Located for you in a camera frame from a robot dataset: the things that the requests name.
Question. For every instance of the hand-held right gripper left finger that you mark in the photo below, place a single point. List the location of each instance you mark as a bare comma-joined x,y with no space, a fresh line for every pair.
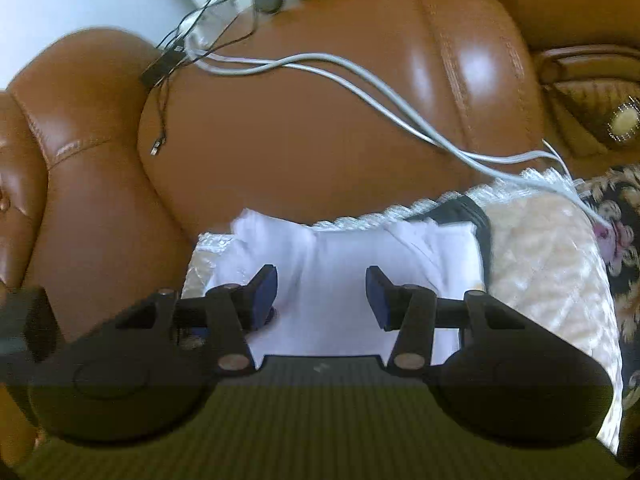
266,294

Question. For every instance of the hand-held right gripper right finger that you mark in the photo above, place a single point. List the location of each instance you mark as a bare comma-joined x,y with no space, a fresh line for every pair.
376,301

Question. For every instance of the black garment with white stripes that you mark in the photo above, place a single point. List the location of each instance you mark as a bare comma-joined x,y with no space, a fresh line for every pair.
469,220

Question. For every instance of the brown leather sofa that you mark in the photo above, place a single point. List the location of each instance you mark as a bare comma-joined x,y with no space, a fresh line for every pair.
310,125

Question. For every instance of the cream quilted lace sofa cover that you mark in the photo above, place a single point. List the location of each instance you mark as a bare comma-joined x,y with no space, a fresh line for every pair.
550,280

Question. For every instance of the dark floral cushion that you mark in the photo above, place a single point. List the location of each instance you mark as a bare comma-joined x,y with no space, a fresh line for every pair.
617,220

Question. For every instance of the round cream sofa ornament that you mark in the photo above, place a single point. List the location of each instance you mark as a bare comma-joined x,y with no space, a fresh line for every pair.
623,122

